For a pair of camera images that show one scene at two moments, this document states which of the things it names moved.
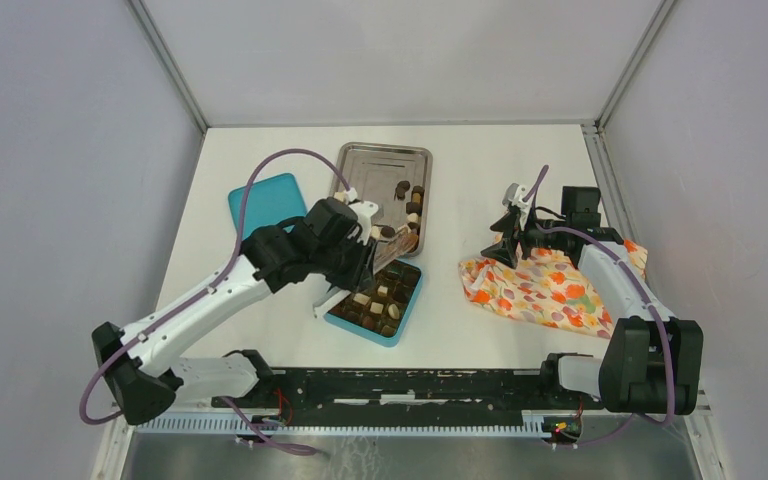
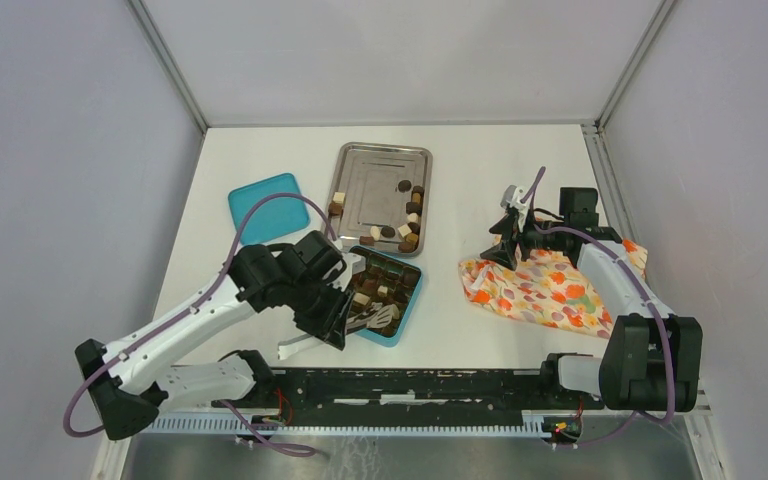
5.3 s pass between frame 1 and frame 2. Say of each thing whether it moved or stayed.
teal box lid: stayed
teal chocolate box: stayed
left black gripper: moved
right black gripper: stayed
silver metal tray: stayed
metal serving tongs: moved
